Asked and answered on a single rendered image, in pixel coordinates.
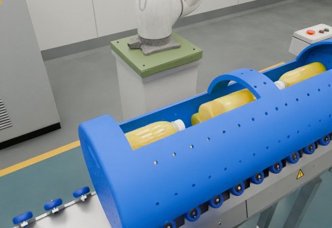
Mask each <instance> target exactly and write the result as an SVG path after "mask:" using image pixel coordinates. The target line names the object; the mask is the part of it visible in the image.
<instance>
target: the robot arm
mask: <svg viewBox="0 0 332 228"><path fill-rule="evenodd" d="M201 2H202V0H136V1H135V15H136V25H137V30H138V36H135V37H131V42H128V43H127V45H128V48H139V49H140V50H141V51H142V52H143V55H144V56H148V55H151V54H153V53H157V52H161V51H165V50H170V49H174V48H180V43H179V42H177V41H175V40H174V39H173V38H172V33H171V30H172V25H174V23H175V22H176V21H177V19H180V18H182V17H184V16H186V15H188V14H190V13H191V12H193V11H194V10H195V9H197V8H198V7H199V5H200V4H201Z"/></svg>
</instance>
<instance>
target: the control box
mask: <svg viewBox="0 0 332 228"><path fill-rule="evenodd" d="M319 27H320V28H319ZM325 28H328V29H329V31H324V33H320V32H319V30H324V29H325ZM307 30H314V31H315V33H314V34H308V32H307ZM331 38H332V27H330V26H327V25H325V24H319V25H316V26H313V27H309V28H306V29H303V30H299V31H296V32H294V34H293V38H292V41H291V44H290V48H289V52H290V53H292V54H294V55H296V56H298V55H299V54H300V53H301V52H302V51H303V50H304V49H305V48H306V47H308V46H310V45H312V44H314V43H317V42H320V41H323V40H326V39H331Z"/></svg>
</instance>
